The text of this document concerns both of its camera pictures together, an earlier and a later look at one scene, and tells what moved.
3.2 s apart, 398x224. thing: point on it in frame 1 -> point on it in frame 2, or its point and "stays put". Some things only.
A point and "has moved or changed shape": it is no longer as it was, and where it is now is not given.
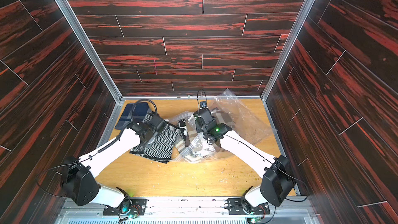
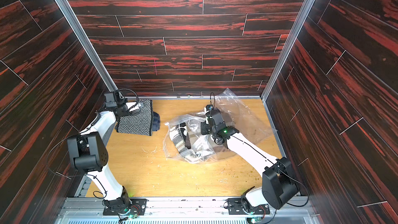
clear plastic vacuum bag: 226,108 stays put
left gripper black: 153,143 -> 124,101
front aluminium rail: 81,210 stays put
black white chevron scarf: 162,148 -> 139,122
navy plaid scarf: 133,111 has moved or changed shape
